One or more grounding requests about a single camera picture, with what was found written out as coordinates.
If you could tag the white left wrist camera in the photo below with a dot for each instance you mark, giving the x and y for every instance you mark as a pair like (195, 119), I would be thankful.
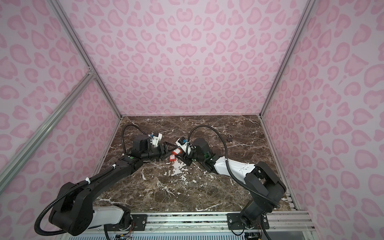
(155, 139)

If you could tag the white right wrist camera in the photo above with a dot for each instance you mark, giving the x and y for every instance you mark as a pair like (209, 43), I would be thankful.
(184, 145)

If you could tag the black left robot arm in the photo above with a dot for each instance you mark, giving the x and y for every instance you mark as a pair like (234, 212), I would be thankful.
(73, 212)

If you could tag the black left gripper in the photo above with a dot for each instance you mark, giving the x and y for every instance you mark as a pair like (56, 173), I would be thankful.
(163, 154)

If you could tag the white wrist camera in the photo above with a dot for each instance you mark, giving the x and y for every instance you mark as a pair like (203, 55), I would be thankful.
(184, 145)
(155, 139)

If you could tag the aluminium frame post left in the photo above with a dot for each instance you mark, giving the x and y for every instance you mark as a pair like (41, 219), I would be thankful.
(79, 46)

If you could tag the red padlock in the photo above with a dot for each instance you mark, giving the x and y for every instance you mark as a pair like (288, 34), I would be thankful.
(177, 151)
(173, 158)

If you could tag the aluminium diagonal frame bar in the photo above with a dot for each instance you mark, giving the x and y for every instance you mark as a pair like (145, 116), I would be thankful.
(19, 160)

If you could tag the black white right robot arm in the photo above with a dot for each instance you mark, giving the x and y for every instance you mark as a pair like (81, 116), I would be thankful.
(265, 187)

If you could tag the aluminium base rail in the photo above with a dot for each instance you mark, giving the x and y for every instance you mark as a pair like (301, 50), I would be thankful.
(280, 225)

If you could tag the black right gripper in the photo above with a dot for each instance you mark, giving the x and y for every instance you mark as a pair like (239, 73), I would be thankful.
(186, 160)

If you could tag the aluminium frame post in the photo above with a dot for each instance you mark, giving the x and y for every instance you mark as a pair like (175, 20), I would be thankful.
(79, 46)
(297, 34)

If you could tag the aluminium frame post right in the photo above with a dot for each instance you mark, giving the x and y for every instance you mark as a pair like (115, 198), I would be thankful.
(297, 34)

